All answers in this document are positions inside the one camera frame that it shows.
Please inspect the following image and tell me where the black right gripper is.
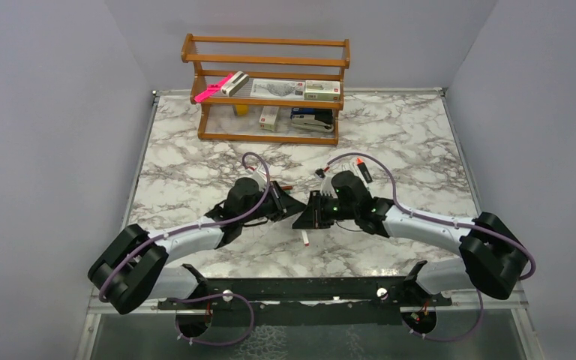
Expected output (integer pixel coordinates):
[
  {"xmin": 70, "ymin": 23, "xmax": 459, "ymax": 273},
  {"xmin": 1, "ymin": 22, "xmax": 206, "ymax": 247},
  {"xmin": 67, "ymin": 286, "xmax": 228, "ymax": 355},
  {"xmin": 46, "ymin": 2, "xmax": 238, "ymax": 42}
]
[{"xmin": 293, "ymin": 190, "xmax": 358, "ymax": 230}]

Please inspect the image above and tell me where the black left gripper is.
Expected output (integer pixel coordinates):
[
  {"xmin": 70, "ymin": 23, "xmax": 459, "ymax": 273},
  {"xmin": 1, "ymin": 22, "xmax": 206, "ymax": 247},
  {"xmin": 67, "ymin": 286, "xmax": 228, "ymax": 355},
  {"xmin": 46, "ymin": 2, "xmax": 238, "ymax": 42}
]
[{"xmin": 240, "ymin": 179, "xmax": 306, "ymax": 224}]

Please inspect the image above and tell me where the pink cap white marker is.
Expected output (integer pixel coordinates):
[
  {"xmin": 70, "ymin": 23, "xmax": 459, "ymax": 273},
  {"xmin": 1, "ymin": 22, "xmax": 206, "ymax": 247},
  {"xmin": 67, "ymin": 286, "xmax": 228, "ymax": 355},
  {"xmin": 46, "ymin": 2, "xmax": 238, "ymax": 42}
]
[{"xmin": 301, "ymin": 230, "xmax": 310, "ymax": 247}]

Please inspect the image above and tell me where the orange cap black highlighter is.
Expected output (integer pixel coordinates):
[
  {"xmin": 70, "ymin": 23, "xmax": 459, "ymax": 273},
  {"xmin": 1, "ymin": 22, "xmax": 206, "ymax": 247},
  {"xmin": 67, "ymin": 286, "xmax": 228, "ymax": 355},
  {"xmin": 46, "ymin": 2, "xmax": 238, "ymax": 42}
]
[{"xmin": 356, "ymin": 157, "xmax": 373, "ymax": 184}]

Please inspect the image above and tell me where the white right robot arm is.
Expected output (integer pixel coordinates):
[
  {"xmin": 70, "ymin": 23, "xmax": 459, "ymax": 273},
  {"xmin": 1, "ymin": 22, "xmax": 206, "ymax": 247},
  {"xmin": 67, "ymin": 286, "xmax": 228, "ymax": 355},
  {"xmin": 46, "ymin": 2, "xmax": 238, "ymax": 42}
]
[{"xmin": 292, "ymin": 171, "xmax": 528, "ymax": 305}]

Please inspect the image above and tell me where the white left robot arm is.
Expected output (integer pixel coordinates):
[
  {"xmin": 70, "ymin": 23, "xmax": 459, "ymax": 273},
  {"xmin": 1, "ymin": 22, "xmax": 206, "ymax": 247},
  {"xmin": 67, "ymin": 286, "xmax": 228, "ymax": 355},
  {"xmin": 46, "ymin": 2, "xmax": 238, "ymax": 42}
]
[{"xmin": 87, "ymin": 177, "xmax": 306, "ymax": 314}]

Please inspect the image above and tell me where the black grey stapler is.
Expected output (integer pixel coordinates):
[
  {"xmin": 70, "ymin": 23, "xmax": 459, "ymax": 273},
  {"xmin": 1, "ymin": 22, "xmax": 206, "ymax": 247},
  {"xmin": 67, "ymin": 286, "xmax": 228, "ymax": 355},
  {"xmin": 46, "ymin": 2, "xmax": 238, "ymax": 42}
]
[{"xmin": 290, "ymin": 107, "xmax": 335, "ymax": 133}]

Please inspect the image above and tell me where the small white red box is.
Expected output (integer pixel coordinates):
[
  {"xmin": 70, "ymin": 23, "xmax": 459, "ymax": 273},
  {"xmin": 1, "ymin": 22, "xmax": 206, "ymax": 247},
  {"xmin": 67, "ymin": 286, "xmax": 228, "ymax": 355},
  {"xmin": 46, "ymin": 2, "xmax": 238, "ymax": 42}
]
[{"xmin": 259, "ymin": 106, "xmax": 279, "ymax": 131}]

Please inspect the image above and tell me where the yellow small block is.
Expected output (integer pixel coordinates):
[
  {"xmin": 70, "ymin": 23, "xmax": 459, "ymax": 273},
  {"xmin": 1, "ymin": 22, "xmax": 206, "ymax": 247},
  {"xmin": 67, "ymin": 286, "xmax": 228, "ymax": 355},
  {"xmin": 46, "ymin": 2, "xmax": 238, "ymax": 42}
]
[{"xmin": 232, "ymin": 104, "xmax": 249, "ymax": 116}]

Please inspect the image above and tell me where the wooden two-tier shelf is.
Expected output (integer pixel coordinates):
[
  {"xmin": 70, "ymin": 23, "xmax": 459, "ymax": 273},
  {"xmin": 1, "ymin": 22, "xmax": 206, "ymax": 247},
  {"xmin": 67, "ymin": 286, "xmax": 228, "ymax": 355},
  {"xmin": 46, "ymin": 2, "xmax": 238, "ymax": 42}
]
[{"xmin": 181, "ymin": 33, "xmax": 351, "ymax": 146}]

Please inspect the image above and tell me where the green white staples box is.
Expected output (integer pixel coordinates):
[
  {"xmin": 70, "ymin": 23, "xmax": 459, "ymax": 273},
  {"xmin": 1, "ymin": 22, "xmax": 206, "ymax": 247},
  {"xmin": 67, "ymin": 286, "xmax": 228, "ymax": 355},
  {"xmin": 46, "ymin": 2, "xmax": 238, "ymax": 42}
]
[{"xmin": 304, "ymin": 80, "xmax": 341, "ymax": 102}]

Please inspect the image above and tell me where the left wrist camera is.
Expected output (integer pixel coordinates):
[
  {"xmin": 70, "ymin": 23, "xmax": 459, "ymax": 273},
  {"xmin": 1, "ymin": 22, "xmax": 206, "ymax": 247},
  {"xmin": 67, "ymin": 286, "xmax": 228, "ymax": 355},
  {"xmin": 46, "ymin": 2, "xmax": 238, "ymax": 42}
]
[{"xmin": 247, "ymin": 169, "xmax": 268, "ymax": 189}]

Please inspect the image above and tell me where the black front mounting rail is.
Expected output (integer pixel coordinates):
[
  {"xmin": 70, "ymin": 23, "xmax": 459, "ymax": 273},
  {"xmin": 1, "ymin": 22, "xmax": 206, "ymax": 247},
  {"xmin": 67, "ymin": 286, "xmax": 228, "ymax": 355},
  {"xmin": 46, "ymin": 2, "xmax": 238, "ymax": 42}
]
[{"xmin": 157, "ymin": 276, "xmax": 452, "ymax": 327}]

